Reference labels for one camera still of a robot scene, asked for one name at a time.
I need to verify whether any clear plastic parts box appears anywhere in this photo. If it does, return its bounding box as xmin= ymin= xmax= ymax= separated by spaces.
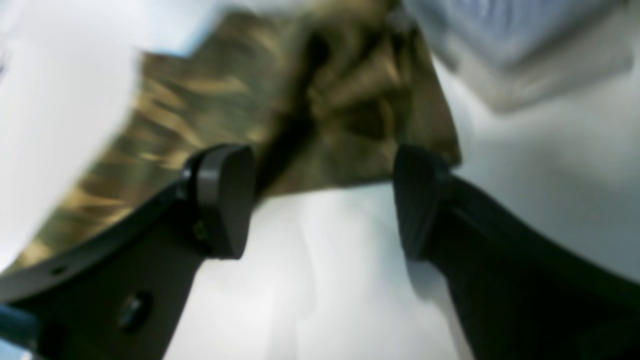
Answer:
xmin=402 ymin=0 xmax=634 ymax=113

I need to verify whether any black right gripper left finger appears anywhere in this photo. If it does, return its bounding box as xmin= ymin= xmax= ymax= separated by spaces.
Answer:
xmin=0 ymin=145 xmax=256 ymax=360

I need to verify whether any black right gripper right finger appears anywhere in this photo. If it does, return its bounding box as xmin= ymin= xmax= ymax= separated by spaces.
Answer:
xmin=392 ymin=145 xmax=640 ymax=360

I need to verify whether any camouflage t-shirt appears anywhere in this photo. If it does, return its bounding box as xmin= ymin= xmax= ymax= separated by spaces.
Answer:
xmin=2 ymin=0 xmax=462 ymax=274

